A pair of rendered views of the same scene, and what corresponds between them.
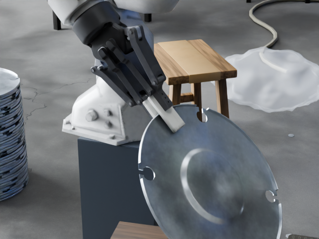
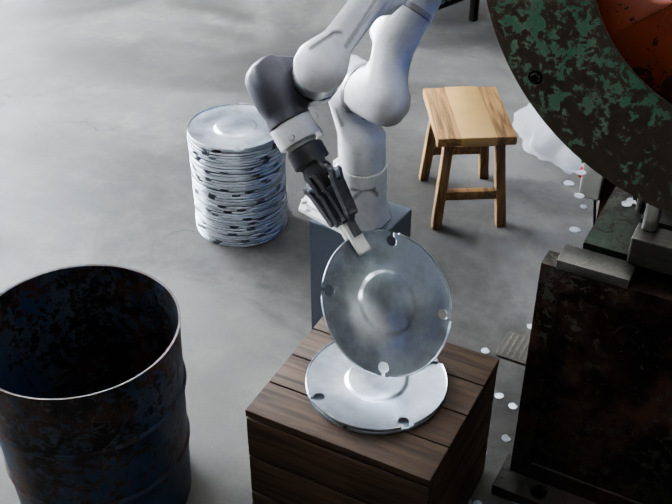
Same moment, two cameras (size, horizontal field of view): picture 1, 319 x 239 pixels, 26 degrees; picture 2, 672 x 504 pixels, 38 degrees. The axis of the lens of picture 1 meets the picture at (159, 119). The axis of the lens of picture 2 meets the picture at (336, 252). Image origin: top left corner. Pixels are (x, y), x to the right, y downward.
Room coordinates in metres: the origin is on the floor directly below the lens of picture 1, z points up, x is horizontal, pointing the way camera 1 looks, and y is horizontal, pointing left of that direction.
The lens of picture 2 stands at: (-0.49, -0.34, 1.74)
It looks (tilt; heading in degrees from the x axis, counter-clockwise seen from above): 36 degrees down; 14
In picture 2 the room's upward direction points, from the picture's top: straight up
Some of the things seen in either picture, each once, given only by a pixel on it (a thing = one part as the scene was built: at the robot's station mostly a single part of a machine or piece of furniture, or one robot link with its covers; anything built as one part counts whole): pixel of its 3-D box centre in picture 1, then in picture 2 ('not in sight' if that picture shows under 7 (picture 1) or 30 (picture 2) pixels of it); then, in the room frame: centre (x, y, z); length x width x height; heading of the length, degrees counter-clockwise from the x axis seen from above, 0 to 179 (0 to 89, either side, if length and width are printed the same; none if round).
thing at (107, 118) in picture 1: (112, 96); (346, 185); (1.43, 0.11, 0.52); 0.22 x 0.19 x 0.14; 71
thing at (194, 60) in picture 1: (185, 101); (464, 157); (2.24, -0.09, 0.16); 0.34 x 0.24 x 0.34; 17
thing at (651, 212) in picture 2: not in sight; (654, 206); (1.12, -0.55, 0.75); 0.03 x 0.03 x 0.10; 76
